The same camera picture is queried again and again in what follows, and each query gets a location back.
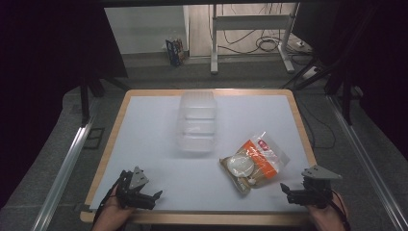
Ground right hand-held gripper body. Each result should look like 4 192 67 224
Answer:
287 165 343 210

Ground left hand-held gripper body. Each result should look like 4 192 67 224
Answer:
115 166 156 211

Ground person's right hand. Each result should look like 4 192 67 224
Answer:
307 193 351 231

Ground person's left hand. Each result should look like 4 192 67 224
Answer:
91 187 136 231

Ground orange clear snack bag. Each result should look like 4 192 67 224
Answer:
218 130 292 195

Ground clear plastic container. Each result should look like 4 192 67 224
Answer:
176 90 218 154

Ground black stand legs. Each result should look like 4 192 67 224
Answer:
280 56 365 126

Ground black stand leg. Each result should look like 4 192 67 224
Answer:
79 76 131 128

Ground white power strip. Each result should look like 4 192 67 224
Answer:
301 65 319 80

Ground blue carton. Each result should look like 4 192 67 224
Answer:
165 38 187 67

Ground white board panel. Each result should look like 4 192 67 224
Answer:
104 5 191 56

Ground white metal stand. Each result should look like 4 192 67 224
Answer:
210 3 301 75

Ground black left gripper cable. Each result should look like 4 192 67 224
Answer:
92 174 128 227

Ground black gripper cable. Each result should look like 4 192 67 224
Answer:
92 174 128 227
330 190 352 231

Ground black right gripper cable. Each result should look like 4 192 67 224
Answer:
330 190 352 231

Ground aluminium rail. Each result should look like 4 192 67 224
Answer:
31 116 95 231
326 95 408 231

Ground thin black floor cable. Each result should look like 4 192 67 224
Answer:
296 94 337 150

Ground black coiled floor cables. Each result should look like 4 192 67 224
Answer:
217 3 311 56

